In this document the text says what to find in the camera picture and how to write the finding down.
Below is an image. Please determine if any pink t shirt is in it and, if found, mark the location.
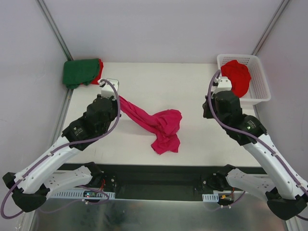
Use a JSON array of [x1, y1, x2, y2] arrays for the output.
[[120, 97, 182, 155]]

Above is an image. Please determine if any right aluminium corner post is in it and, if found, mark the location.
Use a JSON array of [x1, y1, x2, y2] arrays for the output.
[[251, 0, 292, 56]]

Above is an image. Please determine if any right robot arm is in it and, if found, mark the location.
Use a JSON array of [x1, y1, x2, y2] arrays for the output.
[[203, 90, 308, 220]]

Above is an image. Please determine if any aluminium corner post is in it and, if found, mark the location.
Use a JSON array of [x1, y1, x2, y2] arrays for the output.
[[251, 0, 292, 56], [36, 0, 74, 61]]

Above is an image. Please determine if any white cable duct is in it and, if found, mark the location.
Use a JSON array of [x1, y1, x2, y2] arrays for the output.
[[202, 191, 244, 204], [51, 190, 116, 200]]

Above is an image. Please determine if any red t shirt in basket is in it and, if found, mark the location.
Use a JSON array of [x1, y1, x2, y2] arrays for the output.
[[220, 60, 251, 98]]

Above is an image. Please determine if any right white cable duct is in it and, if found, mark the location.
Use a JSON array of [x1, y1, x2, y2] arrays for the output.
[[202, 191, 244, 204]]

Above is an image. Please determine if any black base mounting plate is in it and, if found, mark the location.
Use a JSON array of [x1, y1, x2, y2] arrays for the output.
[[64, 163, 268, 200]]

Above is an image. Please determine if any white plastic laundry basket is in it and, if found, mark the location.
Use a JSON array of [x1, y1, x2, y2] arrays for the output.
[[217, 54, 271, 105]]

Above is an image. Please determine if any folded green t shirt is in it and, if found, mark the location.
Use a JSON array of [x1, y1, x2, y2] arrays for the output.
[[63, 58, 101, 89]]

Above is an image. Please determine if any folded red t shirt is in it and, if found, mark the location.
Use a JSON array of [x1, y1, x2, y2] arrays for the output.
[[83, 59, 103, 86]]

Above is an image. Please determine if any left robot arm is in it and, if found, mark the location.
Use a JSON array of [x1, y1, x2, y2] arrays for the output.
[[2, 95, 120, 212]]

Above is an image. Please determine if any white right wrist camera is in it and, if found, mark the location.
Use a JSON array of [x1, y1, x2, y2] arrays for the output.
[[213, 77, 232, 94]]

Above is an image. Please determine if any left aluminium corner post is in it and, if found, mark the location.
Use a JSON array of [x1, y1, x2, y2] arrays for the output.
[[36, 0, 74, 61]]

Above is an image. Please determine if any left white cable duct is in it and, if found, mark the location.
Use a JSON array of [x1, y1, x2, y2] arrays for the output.
[[51, 190, 116, 200]]

